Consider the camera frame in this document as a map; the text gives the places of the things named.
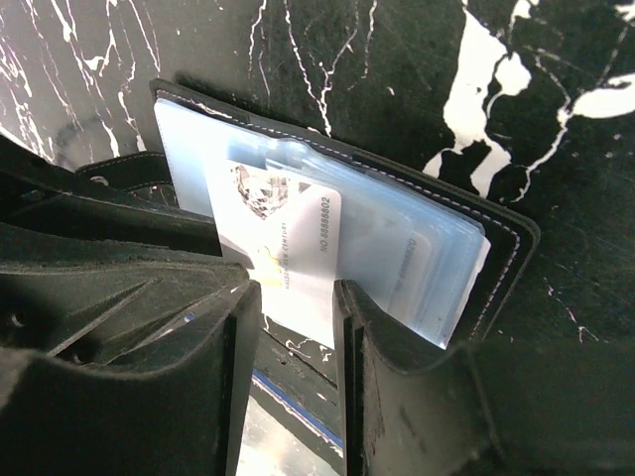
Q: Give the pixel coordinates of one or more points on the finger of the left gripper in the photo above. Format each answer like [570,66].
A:
[63,295]
[121,199]

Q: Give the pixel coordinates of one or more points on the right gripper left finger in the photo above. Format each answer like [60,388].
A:
[175,406]

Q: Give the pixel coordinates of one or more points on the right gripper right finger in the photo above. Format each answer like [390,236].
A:
[480,408]

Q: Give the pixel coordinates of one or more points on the black leather card holder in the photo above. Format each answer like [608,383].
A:
[432,256]

